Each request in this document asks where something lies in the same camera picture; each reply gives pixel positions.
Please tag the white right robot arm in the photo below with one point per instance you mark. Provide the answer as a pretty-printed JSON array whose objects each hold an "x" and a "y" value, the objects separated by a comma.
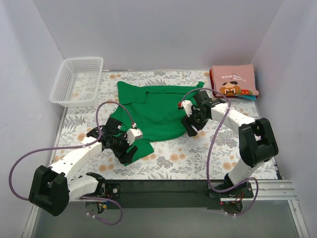
[{"x": 257, "y": 143}]

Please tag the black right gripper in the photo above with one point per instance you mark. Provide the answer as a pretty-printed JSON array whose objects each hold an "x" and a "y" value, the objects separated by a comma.
[{"x": 190, "y": 123}]

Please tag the pink folded t shirt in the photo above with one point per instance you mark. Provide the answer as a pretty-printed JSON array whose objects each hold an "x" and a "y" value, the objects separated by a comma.
[{"x": 234, "y": 80}]

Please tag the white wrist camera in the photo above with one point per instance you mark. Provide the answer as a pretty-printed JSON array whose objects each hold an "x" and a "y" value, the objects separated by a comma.
[
  {"x": 133, "y": 134},
  {"x": 186, "y": 106}
]

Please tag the blue folded t shirt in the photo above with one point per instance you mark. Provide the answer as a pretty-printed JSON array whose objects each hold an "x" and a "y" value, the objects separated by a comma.
[{"x": 249, "y": 97}]

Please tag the floral table mat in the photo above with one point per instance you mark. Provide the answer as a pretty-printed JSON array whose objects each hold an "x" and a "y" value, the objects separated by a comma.
[{"x": 182, "y": 158}]

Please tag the green t shirt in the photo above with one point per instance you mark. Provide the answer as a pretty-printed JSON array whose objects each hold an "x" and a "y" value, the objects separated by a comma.
[{"x": 155, "y": 111}]

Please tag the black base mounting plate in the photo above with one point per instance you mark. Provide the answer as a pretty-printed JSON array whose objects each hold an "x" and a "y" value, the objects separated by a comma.
[{"x": 170, "y": 194}]

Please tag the white plastic basket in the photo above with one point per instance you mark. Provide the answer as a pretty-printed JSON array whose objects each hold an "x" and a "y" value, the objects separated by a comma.
[{"x": 77, "y": 82}]

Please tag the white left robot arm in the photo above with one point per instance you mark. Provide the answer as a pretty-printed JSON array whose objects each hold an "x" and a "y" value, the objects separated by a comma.
[{"x": 55, "y": 186}]

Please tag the red folded t shirt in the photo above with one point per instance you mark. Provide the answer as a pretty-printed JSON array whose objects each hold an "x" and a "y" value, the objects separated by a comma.
[{"x": 212, "y": 83}]

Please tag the aluminium rail frame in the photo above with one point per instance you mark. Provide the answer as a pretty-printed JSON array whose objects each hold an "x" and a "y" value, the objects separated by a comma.
[{"x": 264, "y": 190}]

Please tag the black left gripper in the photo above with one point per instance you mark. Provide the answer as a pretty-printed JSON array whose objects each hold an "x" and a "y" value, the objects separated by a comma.
[{"x": 123, "y": 150}]

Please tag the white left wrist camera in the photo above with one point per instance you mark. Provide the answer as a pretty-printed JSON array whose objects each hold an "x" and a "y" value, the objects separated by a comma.
[{"x": 133, "y": 134}]

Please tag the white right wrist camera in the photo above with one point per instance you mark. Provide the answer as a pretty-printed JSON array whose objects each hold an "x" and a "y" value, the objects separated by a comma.
[{"x": 186, "y": 106}]

